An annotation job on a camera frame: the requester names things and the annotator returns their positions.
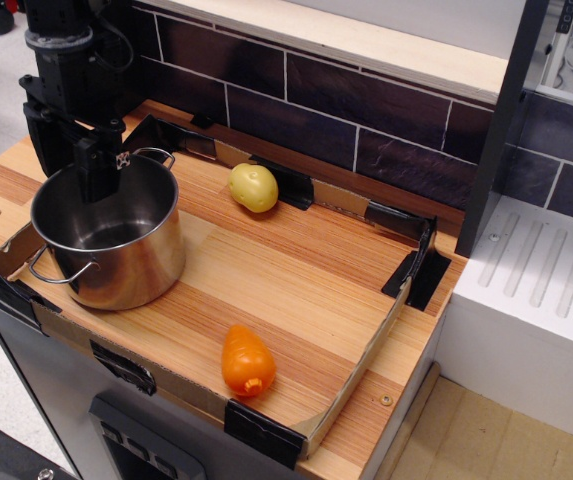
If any yellow plastic potato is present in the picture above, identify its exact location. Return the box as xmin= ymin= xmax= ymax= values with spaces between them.
xmin=228 ymin=163 xmax=279 ymax=213

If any dark grey right upright post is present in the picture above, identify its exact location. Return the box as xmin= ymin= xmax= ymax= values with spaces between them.
xmin=456 ymin=0 xmax=555 ymax=257

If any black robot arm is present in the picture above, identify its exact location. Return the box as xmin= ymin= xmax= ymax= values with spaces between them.
xmin=20 ymin=1 xmax=135 ymax=203

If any white toy sink drainboard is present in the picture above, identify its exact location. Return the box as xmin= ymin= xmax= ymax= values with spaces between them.
xmin=436 ymin=197 xmax=573 ymax=431

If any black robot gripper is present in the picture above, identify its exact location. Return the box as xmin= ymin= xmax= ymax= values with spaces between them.
xmin=19 ymin=46 xmax=130 ymax=204

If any orange plastic carrot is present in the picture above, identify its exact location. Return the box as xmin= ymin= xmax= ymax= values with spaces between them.
xmin=221 ymin=325 xmax=277 ymax=397

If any stainless steel pot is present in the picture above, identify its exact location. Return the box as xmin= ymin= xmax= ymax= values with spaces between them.
xmin=31 ymin=147 xmax=186 ymax=310

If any light wooden shelf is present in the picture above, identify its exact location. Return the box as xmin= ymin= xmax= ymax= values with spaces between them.
xmin=145 ymin=1 xmax=508 ymax=104

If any grey oven control panel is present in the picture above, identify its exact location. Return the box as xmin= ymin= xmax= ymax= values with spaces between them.
xmin=88 ymin=392 xmax=208 ymax=480

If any cardboard fence with black tape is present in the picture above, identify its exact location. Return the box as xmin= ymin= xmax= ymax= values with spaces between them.
xmin=0 ymin=140 xmax=465 ymax=479

